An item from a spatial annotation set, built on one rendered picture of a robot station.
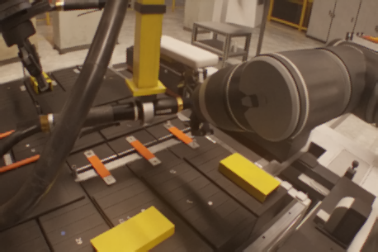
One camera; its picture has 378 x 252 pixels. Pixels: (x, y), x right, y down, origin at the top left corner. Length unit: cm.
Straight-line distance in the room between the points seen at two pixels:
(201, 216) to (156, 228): 12
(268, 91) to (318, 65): 7
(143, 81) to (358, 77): 46
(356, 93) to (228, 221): 40
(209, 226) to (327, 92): 40
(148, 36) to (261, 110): 36
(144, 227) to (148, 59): 36
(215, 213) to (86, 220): 29
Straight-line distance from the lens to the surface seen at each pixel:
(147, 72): 65
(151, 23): 62
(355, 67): 41
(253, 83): 34
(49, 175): 32
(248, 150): 89
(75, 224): 63
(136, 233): 56
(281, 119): 31
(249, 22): 340
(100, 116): 67
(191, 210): 65
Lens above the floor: 149
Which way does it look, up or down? 31 degrees down
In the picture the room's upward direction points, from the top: 7 degrees clockwise
